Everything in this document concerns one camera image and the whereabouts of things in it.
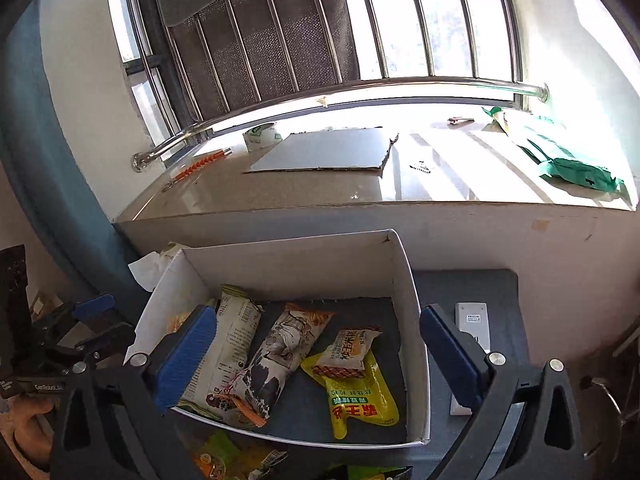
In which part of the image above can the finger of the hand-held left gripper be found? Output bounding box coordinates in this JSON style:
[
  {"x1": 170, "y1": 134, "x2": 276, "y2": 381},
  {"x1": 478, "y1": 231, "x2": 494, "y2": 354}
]
[
  {"x1": 42, "y1": 321, "x2": 136, "y2": 377},
  {"x1": 30, "y1": 292, "x2": 117, "y2": 342}
]

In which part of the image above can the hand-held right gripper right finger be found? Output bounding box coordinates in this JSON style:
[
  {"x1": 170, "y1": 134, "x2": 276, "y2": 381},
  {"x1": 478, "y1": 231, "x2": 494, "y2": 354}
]
[{"x1": 419, "y1": 304, "x2": 589, "y2": 480}]

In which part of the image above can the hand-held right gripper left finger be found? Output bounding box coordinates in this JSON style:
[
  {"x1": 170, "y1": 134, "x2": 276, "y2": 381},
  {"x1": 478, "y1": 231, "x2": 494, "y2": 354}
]
[{"x1": 50, "y1": 304, "x2": 220, "y2": 480}]

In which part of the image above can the bright green snack packet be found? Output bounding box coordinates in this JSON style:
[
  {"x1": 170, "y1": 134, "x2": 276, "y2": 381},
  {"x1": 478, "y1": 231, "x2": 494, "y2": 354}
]
[{"x1": 185, "y1": 430, "x2": 288, "y2": 480}]

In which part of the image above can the white cardboard box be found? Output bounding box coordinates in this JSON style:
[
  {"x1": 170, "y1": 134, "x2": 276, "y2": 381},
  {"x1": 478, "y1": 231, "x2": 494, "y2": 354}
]
[{"x1": 125, "y1": 229, "x2": 432, "y2": 447}]

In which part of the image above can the person's left hand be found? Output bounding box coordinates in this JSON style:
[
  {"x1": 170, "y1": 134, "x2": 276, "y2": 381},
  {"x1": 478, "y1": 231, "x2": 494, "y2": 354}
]
[{"x1": 7, "y1": 394, "x2": 60, "y2": 466}]

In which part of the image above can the white remote control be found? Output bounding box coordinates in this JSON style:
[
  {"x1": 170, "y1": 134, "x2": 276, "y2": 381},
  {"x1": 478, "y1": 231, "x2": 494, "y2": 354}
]
[{"x1": 450, "y1": 301, "x2": 491, "y2": 417}]

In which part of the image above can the long beige snack packet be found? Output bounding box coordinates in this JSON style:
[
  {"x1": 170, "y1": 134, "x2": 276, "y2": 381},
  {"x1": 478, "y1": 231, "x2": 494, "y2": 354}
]
[{"x1": 179, "y1": 285, "x2": 265, "y2": 421}]

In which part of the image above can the tissue pack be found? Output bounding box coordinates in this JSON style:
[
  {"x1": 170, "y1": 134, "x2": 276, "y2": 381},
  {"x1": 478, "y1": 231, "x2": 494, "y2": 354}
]
[{"x1": 128, "y1": 242, "x2": 191, "y2": 292}]

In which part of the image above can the cow print snack packet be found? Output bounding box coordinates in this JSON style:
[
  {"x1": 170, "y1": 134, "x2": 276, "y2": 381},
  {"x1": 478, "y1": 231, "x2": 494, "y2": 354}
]
[{"x1": 207, "y1": 302, "x2": 335, "y2": 428}]

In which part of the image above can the small beige red snack packet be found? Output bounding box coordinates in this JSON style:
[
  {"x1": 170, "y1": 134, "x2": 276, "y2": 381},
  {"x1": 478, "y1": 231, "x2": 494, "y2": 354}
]
[{"x1": 311, "y1": 327, "x2": 383, "y2": 380}]

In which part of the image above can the yellow snack pouch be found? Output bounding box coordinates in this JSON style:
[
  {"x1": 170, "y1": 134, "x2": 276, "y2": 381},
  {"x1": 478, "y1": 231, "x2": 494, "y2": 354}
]
[{"x1": 301, "y1": 350, "x2": 401, "y2": 441}]

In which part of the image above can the blue curtain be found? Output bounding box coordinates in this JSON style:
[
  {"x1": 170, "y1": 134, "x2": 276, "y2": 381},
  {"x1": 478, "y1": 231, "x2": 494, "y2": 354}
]
[{"x1": 0, "y1": 0, "x2": 146, "y2": 311}]

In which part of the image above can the green plastic bag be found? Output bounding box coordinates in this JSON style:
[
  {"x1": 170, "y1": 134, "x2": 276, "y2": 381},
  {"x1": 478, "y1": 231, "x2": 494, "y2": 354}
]
[{"x1": 515, "y1": 115, "x2": 627, "y2": 194}]

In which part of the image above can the clear tape roll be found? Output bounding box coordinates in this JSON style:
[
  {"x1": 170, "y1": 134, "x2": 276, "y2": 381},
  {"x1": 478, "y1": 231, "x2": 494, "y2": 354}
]
[{"x1": 243, "y1": 122, "x2": 283, "y2": 152}]

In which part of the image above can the dark flat board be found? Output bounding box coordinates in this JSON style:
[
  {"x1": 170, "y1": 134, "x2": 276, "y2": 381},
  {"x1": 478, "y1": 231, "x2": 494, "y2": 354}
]
[{"x1": 244, "y1": 127, "x2": 399, "y2": 177}]

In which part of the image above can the pale plastic bag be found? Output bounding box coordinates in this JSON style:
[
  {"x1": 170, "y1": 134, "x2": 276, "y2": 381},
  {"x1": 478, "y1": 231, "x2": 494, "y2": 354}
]
[{"x1": 481, "y1": 105, "x2": 551, "y2": 137}]

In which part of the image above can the steel window railing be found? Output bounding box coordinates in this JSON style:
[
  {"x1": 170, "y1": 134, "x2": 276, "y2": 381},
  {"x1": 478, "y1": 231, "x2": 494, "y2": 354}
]
[{"x1": 77, "y1": 0, "x2": 550, "y2": 173}]

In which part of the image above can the dark mesh cloth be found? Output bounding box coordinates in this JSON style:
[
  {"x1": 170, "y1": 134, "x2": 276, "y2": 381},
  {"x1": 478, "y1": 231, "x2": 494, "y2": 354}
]
[{"x1": 165, "y1": 0, "x2": 362, "y2": 123}]

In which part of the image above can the metal chair frame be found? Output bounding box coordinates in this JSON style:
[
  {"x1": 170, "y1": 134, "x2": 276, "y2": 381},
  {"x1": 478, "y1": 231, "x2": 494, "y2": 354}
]
[{"x1": 580, "y1": 320, "x2": 640, "y2": 461}]

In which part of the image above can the orange handled tool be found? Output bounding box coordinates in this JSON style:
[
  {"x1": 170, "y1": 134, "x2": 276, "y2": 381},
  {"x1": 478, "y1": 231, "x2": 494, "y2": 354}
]
[{"x1": 161, "y1": 147, "x2": 233, "y2": 192}]

